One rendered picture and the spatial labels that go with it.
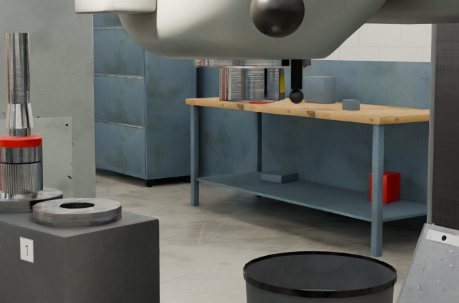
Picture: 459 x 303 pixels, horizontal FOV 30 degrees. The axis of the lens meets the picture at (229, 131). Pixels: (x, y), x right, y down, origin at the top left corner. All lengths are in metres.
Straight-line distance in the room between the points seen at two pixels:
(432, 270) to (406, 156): 5.30
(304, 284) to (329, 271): 0.09
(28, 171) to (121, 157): 7.38
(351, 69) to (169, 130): 2.12
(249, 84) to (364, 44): 5.96
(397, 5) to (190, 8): 0.19
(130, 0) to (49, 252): 0.35
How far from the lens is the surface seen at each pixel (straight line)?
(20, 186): 0.94
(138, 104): 7.96
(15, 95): 0.94
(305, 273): 2.92
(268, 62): 0.58
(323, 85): 6.39
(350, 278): 2.91
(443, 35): 0.97
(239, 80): 0.60
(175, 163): 8.07
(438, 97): 0.98
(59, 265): 0.82
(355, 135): 6.62
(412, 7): 0.65
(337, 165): 6.80
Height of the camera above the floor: 1.32
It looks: 6 degrees down
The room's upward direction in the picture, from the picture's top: straight up
